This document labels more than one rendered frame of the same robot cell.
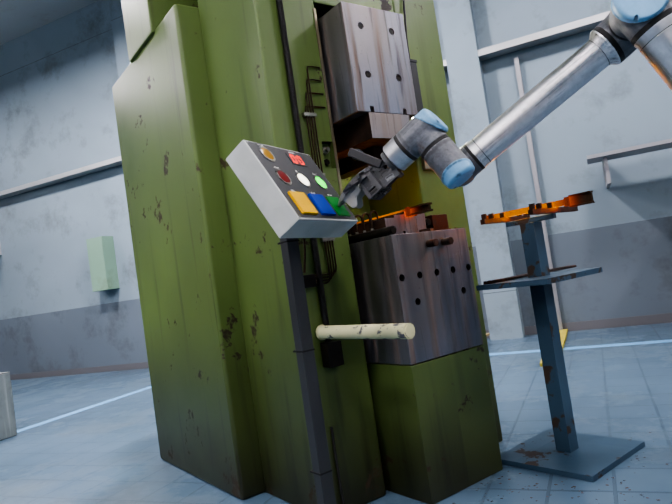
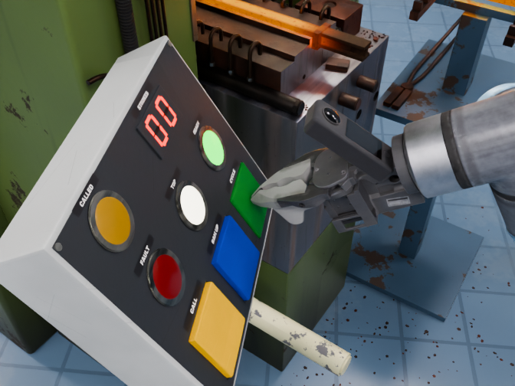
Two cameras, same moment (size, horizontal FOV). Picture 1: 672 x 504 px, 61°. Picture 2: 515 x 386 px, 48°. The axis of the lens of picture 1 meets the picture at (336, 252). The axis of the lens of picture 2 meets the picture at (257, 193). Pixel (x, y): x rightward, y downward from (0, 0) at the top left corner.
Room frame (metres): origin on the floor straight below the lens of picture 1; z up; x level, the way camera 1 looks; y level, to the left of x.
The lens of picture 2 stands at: (1.17, 0.14, 1.54)
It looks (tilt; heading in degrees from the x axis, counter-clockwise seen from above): 45 degrees down; 341
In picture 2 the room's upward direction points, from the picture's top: straight up
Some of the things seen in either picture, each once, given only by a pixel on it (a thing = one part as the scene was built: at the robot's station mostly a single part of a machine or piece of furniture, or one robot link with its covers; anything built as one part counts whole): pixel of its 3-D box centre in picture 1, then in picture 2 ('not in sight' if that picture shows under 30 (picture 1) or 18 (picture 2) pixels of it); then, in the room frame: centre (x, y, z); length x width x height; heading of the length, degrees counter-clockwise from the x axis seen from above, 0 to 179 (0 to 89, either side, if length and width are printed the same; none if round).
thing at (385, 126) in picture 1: (356, 142); not in sight; (2.22, -0.14, 1.32); 0.42 x 0.20 x 0.10; 36
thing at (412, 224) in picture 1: (369, 231); (222, 27); (2.22, -0.14, 0.96); 0.42 x 0.20 x 0.09; 36
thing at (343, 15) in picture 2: (429, 225); (327, 17); (2.21, -0.38, 0.95); 0.12 x 0.09 x 0.07; 36
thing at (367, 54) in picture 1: (355, 81); not in sight; (2.25, -0.18, 1.56); 0.42 x 0.39 x 0.40; 36
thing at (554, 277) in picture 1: (539, 278); (455, 89); (2.20, -0.77, 0.68); 0.40 x 0.30 x 0.02; 129
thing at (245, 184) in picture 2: (336, 207); (246, 201); (1.68, -0.02, 1.00); 0.07 x 0.05 x 0.07; 151
